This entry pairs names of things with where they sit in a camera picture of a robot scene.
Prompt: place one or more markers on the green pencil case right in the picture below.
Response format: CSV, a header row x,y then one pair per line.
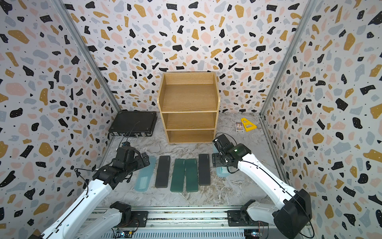
x,y
192,184

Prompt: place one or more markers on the green pencil case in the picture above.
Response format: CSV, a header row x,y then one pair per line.
x,y
192,184
178,176

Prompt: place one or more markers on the wooden three-tier shelf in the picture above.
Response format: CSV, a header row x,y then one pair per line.
x,y
189,105

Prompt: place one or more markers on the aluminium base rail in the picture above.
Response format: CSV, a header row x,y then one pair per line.
x,y
189,222

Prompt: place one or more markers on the yellow triangular plastic piece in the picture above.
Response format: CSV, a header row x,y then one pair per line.
x,y
248,125

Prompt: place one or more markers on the light blue pencil case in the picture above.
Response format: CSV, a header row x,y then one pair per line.
x,y
144,176
220,171

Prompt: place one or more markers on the small card box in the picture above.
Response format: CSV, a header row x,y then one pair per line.
x,y
239,127

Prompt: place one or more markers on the green pencil case left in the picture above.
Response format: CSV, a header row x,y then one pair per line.
x,y
178,176

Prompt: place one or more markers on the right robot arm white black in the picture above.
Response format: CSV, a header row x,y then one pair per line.
x,y
291,210

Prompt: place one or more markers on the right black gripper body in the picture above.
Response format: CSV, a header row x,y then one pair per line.
x,y
218,159

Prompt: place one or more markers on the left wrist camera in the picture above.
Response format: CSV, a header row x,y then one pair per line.
x,y
126,143

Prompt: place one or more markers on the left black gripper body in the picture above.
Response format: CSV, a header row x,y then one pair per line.
x,y
137,163

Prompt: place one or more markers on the black flat case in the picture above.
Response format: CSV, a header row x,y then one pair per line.
x,y
133,124

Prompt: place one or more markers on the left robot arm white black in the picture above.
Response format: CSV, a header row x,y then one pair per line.
x,y
69,226

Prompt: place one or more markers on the black pencil case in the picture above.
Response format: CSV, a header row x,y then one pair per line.
x,y
204,170
162,176

